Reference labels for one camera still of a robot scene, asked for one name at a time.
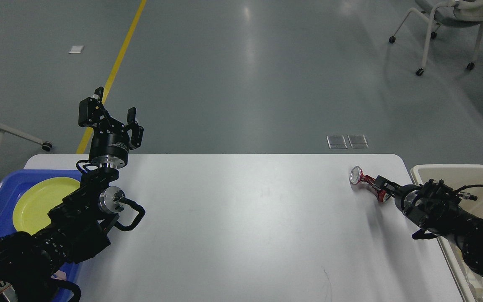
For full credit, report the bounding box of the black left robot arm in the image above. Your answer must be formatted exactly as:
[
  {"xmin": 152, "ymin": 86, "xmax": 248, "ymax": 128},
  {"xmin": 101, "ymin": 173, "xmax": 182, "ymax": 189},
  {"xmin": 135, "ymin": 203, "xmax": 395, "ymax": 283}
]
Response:
[{"xmin": 0, "ymin": 87, "xmax": 145, "ymax": 302}]

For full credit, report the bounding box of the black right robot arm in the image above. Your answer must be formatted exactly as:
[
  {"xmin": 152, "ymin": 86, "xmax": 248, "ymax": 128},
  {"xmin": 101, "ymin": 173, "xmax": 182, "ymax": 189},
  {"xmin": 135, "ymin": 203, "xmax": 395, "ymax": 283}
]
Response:
[{"xmin": 374, "ymin": 176, "xmax": 483, "ymax": 277}]

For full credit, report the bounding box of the metal floor plate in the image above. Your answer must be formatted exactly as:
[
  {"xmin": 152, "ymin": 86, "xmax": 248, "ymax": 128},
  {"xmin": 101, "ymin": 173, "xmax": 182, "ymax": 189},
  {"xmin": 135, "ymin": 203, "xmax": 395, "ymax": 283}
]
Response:
[
  {"xmin": 348, "ymin": 135, "xmax": 369, "ymax": 148},
  {"xmin": 327, "ymin": 135, "xmax": 348, "ymax": 150}
]

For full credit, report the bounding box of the crushed red soda can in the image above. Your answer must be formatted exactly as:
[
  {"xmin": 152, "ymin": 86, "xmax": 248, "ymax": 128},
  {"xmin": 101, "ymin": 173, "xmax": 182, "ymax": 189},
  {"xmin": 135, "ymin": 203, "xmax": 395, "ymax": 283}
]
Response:
[{"xmin": 349, "ymin": 166, "xmax": 387, "ymax": 203}]

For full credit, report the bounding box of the left metal floor plate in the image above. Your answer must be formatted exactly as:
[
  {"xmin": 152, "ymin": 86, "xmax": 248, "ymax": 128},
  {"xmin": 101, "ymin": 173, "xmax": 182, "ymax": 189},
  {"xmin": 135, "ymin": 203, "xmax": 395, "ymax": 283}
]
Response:
[{"xmin": 327, "ymin": 135, "xmax": 348, "ymax": 150}]

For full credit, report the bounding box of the pink mug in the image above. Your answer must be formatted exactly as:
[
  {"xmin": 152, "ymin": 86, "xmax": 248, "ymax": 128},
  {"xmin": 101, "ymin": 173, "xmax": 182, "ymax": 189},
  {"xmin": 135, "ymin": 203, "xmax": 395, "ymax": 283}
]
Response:
[{"xmin": 51, "ymin": 270, "xmax": 67, "ymax": 281}]

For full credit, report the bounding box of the blue plastic tray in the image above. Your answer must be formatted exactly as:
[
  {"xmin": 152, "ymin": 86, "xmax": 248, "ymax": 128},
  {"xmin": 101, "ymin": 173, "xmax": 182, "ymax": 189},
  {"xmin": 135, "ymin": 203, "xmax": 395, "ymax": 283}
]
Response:
[{"xmin": 0, "ymin": 169, "xmax": 81, "ymax": 237}]

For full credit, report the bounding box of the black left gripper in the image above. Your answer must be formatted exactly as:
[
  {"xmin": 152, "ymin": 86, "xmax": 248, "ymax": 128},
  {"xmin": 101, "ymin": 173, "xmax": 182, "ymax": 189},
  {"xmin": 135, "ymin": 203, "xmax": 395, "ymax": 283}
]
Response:
[{"xmin": 78, "ymin": 87, "xmax": 144, "ymax": 168}]

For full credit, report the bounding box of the beige plastic bin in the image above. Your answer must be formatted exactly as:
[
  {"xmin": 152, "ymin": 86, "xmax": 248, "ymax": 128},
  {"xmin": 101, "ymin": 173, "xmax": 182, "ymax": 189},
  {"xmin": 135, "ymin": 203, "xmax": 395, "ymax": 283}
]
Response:
[{"xmin": 410, "ymin": 164, "xmax": 483, "ymax": 302}]

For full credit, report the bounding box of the right metal floor plate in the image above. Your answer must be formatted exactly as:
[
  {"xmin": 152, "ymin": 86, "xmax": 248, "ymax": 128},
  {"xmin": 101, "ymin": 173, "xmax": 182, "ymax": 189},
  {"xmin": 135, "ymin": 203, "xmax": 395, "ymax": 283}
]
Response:
[{"xmin": 348, "ymin": 135, "xmax": 369, "ymax": 148}]

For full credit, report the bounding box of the white chair top right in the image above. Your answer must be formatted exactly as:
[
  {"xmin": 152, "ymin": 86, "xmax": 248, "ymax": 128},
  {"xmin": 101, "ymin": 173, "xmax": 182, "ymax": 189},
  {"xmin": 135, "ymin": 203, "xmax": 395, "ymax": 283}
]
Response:
[{"xmin": 388, "ymin": 0, "xmax": 483, "ymax": 77}]

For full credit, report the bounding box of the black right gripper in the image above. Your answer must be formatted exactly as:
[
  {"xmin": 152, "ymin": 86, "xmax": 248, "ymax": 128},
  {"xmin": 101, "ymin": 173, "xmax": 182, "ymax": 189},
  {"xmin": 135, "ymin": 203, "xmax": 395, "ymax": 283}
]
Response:
[{"xmin": 374, "ymin": 175, "xmax": 422, "ymax": 214}]

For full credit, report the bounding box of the yellow plastic plate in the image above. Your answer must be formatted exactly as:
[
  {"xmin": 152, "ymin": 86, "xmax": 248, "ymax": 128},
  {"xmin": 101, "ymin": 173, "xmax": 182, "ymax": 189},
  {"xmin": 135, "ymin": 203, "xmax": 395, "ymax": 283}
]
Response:
[{"xmin": 12, "ymin": 177, "xmax": 79, "ymax": 235}]

